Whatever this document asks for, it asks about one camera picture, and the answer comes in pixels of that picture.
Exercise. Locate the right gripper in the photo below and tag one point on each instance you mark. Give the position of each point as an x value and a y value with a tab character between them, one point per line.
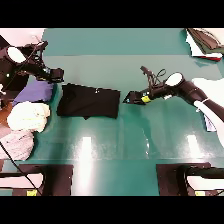
137	98

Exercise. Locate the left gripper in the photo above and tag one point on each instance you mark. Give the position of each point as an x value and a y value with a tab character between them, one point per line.
57	75

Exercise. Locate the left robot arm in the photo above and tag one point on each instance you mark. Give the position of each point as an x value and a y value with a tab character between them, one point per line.
25	63

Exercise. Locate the cream garment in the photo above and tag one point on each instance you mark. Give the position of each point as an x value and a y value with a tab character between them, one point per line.
28	116

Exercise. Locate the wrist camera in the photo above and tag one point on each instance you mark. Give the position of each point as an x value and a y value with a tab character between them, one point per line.
40	48
148	76

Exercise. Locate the black T-shirt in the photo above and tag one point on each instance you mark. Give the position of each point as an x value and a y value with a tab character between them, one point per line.
88	101

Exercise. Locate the white garment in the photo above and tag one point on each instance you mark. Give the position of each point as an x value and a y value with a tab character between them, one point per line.
192	46
213	87

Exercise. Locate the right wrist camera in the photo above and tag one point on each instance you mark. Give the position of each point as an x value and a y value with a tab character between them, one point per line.
148	76

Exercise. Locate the purple garment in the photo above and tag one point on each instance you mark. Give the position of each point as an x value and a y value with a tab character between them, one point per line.
33	91

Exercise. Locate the pale pink garment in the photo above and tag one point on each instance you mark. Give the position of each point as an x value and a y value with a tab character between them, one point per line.
16	145

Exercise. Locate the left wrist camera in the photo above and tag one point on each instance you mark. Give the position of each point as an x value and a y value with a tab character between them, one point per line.
40	48

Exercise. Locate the dark green garment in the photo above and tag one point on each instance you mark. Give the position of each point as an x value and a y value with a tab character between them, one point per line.
205	40

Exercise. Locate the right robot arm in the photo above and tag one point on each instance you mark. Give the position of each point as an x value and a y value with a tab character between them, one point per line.
186	90

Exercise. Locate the red garment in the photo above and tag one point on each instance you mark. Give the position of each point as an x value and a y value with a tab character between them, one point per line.
210	58

